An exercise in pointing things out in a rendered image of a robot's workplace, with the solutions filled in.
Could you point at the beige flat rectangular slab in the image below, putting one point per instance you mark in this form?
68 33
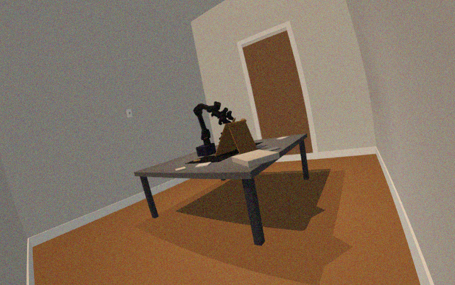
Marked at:
255 158

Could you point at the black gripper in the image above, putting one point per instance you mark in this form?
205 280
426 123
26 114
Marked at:
224 118

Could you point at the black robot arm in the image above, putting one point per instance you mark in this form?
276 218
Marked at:
198 110

